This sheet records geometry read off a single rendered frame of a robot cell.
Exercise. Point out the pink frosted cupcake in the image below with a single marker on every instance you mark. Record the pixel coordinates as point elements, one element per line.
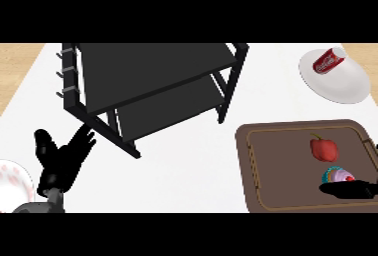
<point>337,175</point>

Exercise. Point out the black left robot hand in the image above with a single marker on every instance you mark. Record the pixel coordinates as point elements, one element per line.
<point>60,160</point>

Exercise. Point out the red soda can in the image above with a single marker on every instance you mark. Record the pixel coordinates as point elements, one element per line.
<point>330,60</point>

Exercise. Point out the black tiered shelf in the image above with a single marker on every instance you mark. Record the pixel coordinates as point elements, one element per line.
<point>153,90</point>

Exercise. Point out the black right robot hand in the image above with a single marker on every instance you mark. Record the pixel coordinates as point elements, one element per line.
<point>352,189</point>

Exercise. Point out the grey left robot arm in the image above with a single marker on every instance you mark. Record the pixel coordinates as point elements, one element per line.
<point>42,205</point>

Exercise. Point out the red bell pepper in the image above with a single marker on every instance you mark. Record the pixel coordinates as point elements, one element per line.
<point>324,149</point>

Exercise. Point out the white pink patterned plate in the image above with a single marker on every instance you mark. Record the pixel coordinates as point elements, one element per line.
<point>14,186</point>

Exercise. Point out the brown tray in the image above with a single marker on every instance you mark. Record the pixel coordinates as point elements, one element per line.
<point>305,166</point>

